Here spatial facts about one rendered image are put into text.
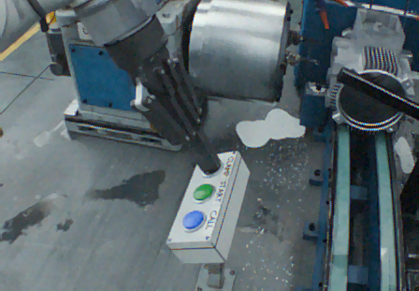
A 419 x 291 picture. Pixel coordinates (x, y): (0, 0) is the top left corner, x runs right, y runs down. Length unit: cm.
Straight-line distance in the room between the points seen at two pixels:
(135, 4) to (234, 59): 41
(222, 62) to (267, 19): 13
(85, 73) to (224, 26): 35
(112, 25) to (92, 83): 52
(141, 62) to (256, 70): 40
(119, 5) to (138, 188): 57
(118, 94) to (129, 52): 48
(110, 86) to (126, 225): 32
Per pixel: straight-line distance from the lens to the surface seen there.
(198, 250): 52
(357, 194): 90
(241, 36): 82
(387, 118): 94
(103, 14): 44
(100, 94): 96
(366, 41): 89
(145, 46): 46
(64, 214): 92
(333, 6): 98
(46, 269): 85
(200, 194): 55
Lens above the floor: 149
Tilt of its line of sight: 42 degrees down
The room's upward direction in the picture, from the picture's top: straight up
